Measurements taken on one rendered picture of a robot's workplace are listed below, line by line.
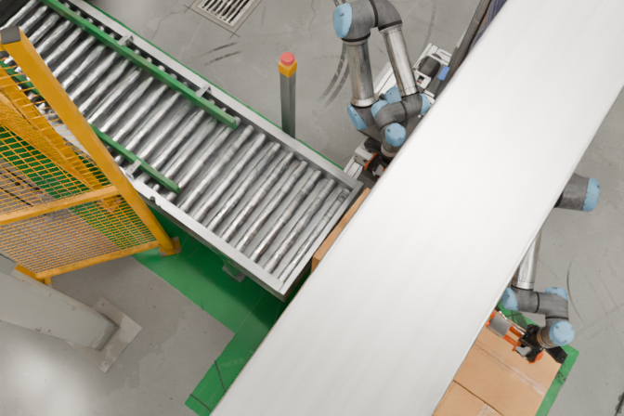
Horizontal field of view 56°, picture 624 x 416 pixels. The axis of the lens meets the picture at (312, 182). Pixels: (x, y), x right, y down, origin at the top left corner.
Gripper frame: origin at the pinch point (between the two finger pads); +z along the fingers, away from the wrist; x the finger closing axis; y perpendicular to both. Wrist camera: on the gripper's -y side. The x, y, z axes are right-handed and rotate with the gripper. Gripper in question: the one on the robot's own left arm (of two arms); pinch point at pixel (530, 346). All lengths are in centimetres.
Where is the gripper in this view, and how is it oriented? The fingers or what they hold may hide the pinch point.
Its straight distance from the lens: 249.9
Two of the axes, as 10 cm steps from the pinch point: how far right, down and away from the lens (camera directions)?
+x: -6.1, 7.3, -3.0
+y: -7.9, -5.8, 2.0
